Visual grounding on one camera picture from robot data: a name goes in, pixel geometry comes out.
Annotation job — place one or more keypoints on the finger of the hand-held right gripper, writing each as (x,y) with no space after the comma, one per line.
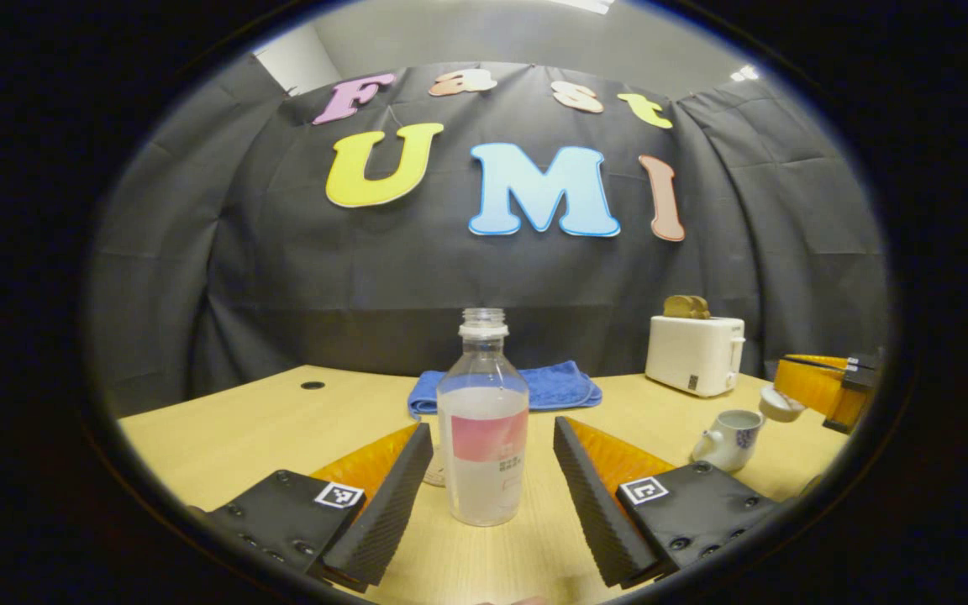
(852,407)
(812,386)

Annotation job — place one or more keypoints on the ceiling light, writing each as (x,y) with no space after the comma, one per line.
(585,4)
(745,73)

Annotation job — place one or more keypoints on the brown bread slice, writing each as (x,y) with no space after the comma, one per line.
(699,307)
(676,307)

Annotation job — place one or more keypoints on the blue folded towel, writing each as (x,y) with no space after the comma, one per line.
(560,386)

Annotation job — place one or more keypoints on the black backdrop cloth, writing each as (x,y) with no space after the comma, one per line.
(282,277)

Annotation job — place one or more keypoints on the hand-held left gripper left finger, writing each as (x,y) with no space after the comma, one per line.
(387,512)

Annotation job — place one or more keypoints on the white blue-patterned teacup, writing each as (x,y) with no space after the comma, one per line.
(728,441)

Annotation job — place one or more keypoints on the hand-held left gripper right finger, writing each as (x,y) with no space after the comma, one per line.
(597,512)

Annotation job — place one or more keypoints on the white toaster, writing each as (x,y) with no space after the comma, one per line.
(690,357)

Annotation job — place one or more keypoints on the clear plastic water bottle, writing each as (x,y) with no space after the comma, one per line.
(484,479)

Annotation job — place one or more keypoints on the round wooden coaster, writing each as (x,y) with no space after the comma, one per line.
(434,477)

